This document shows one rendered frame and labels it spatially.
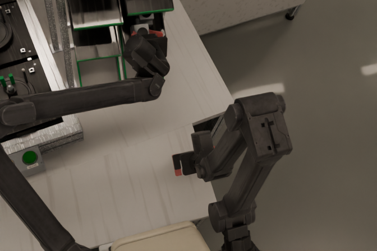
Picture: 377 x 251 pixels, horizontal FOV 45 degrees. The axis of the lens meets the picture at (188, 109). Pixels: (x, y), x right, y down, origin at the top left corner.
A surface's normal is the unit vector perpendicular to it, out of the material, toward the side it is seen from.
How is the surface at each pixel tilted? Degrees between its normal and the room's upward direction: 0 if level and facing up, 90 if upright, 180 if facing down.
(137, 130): 0
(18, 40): 0
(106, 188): 0
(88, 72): 45
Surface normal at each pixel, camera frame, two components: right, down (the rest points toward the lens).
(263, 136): 0.22, -0.22
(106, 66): 0.30, 0.32
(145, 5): 0.26, -0.01
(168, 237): -0.07, -0.91
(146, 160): 0.16, -0.43
